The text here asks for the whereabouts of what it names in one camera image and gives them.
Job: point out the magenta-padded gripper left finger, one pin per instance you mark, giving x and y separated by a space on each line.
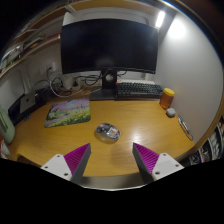
56 165

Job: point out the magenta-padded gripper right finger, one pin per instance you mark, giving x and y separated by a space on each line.
166 165

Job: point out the transparent computer mouse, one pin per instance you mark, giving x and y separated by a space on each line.
107 132

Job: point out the flower-print mouse pad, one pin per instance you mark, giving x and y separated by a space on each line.
68 111

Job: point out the pen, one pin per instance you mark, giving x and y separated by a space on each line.
184 126

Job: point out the shelf unit with books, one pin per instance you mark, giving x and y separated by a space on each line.
210 146

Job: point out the small white earbud case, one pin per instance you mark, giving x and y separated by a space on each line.
170 112

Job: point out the pale green appliance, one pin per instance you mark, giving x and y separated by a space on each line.
6 125

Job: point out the orange jar with yellow lid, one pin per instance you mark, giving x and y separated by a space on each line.
166 99

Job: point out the black computer stand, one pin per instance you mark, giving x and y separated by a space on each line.
15 111

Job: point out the silver mini computer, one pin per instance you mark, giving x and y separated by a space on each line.
27 101

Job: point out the black keyboard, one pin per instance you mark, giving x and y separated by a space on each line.
138 90

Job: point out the white power strip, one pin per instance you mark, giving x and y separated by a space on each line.
68 83

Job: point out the black computer monitor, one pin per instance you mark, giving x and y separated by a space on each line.
108 45

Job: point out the bright ceiling light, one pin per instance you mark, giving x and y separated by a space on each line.
160 19

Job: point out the white wall socket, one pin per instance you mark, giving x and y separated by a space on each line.
51 66

